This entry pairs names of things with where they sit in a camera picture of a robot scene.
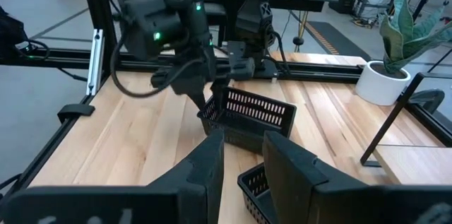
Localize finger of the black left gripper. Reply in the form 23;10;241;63
175;85;210;111
210;78;231;112

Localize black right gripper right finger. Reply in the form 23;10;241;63
262;130;361;224

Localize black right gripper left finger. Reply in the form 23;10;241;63
148;128;225;224

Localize black slotted plastic basket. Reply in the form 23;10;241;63
196;86;297;155
237;162;280;224

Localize wooden shelf black metal legs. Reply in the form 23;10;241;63
359;71;452;186

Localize black hazard striped floor mat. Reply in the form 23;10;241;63
304;20;372;63

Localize snake plant in white pot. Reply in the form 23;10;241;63
355;0;452;107

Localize black table clamp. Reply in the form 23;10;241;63
409;88;446;115

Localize black bag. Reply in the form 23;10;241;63
0;4;30;63

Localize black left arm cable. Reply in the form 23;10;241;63
109;33;213;98

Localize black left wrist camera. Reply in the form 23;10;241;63
119;0;184;61

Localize silver aluminium bracket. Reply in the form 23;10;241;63
86;28;105;96

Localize black frame clip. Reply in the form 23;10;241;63
57;103;96;124

